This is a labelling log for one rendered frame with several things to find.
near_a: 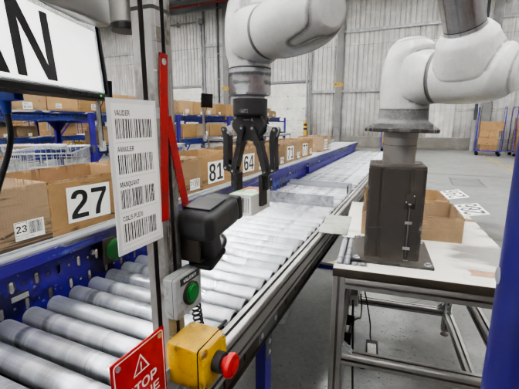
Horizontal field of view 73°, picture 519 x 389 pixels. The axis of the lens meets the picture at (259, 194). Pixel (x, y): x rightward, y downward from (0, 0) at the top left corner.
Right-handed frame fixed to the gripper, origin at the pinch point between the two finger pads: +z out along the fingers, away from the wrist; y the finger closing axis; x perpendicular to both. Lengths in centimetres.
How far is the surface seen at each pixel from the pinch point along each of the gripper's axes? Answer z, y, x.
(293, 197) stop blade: 28, -29, 120
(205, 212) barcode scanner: -1.6, 4.8, -26.2
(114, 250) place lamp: 25, -52, 8
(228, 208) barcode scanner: -1.3, 6.1, -21.4
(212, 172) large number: 10, -59, 81
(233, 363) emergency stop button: 21.3, 10.6, -28.6
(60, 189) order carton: 4, -60, -3
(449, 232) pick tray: 27, 48, 79
